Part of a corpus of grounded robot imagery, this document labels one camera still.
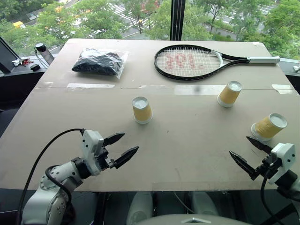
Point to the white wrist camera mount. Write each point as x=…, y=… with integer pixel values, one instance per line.
x=284, y=159
x=90, y=145

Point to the yellow vehicle outside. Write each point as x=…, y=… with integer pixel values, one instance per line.
x=19, y=24

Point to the black round camera on stand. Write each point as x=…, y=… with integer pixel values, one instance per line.
x=41, y=47

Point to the small white object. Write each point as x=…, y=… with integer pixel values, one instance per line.
x=296, y=68

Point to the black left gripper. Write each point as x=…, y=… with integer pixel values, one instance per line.
x=103, y=160

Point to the black window pillar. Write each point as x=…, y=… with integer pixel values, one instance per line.
x=176, y=18

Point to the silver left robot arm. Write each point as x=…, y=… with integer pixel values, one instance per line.
x=52, y=201

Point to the black and white tennis racket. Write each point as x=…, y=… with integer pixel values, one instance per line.
x=262, y=60

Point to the grey robot torso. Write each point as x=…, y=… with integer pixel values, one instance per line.
x=192, y=221

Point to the clear bag of black items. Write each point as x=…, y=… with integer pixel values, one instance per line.
x=98, y=63

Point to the black monitor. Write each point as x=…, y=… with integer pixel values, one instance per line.
x=5, y=56

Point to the small red items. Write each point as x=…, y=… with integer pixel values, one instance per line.
x=24, y=62

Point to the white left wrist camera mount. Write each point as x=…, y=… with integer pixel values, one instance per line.
x=90, y=145

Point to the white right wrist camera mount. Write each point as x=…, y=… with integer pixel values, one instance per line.
x=284, y=159

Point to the yellow ribbed paper cup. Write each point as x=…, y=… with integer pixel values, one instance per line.
x=142, y=112
x=228, y=95
x=267, y=127

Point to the black round puck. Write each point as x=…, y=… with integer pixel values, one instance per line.
x=35, y=67

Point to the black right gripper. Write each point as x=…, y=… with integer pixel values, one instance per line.
x=267, y=166

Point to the grey rounded shape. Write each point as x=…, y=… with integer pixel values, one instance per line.
x=139, y=208
x=204, y=202

